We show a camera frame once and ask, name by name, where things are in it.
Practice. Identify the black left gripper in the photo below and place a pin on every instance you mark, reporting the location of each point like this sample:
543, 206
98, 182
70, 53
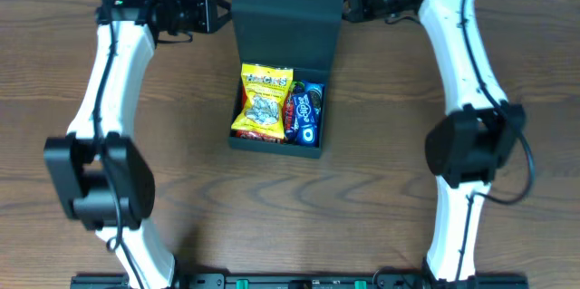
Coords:
208, 13

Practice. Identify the dark green box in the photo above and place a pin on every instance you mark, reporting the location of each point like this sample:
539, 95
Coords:
298, 34

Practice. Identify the blue Oreo cookie pack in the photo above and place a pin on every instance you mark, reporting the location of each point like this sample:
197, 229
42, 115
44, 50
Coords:
308, 136

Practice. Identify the Haribo gummy worms bag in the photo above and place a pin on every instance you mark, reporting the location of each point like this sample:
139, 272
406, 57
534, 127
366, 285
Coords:
297, 87

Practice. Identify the yellow nuts bag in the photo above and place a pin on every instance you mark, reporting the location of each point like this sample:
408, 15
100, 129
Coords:
260, 75

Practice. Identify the Dairy Milk chocolate bar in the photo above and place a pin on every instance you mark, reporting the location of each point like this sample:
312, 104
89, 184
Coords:
290, 123

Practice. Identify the blue Eclipse mints box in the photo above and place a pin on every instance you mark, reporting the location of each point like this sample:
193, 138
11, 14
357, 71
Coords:
304, 110

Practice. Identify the red Hacks candy bag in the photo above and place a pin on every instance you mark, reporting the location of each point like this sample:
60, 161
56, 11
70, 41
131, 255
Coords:
258, 135

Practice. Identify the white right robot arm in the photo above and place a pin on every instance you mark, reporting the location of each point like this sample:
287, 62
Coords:
466, 149

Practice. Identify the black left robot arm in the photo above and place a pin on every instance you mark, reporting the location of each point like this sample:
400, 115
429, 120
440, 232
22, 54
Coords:
97, 171

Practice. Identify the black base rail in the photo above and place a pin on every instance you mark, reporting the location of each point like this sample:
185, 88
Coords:
388, 280

